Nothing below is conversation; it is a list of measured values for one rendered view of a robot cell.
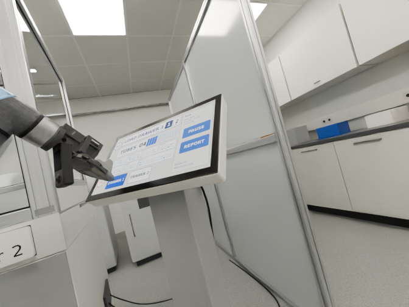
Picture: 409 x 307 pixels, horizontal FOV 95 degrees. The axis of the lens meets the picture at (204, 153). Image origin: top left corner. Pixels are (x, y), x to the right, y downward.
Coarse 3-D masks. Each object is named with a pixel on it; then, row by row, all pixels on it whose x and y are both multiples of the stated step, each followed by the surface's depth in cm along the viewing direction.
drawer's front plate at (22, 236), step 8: (8, 232) 65; (16, 232) 66; (24, 232) 67; (0, 240) 64; (8, 240) 65; (16, 240) 66; (24, 240) 67; (32, 240) 68; (0, 248) 64; (8, 248) 65; (16, 248) 65; (24, 248) 66; (32, 248) 67; (0, 256) 63; (8, 256) 64; (16, 256) 65; (24, 256) 66; (32, 256) 67; (0, 264) 63; (8, 264) 64
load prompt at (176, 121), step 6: (174, 120) 68; (180, 120) 65; (156, 126) 72; (162, 126) 70; (168, 126) 67; (174, 126) 65; (144, 132) 74; (150, 132) 71; (156, 132) 69; (126, 138) 79; (132, 138) 76; (138, 138) 73; (126, 144) 76
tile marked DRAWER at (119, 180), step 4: (116, 176) 65; (120, 176) 64; (124, 176) 62; (116, 180) 63; (120, 180) 62; (124, 180) 61; (108, 184) 65; (112, 184) 63; (116, 184) 62; (120, 184) 61; (108, 188) 63
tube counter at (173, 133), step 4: (176, 128) 64; (164, 132) 66; (168, 132) 65; (172, 132) 63; (176, 132) 62; (156, 136) 67; (160, 136) 66; (164, 136) 64; (168, 136) 63; (172, 136) 62; (144, 140) 70; (148, 140) 69; (152, 140) 67; (156, 140) 66; (160, 140) 64; (164, 140) 63; (140, 144) 70; (144, 144) 68; (148, 144) 67; (152, 144) 65; (140, 148) 68
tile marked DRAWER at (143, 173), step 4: (144, 168) 59; (148, 168) 58; (132, 172) 61; (136, 172) 60; (140, 172) 59; (144, 172) 58; (148, 172) 57; (132, 176) 60; (136, 176) 59; (140, 176) 58; (144, 176) 57; (148, 176) 56; (128, 180) 60; (132, 180) 59; (136, 180) 58; (140, 180) 57
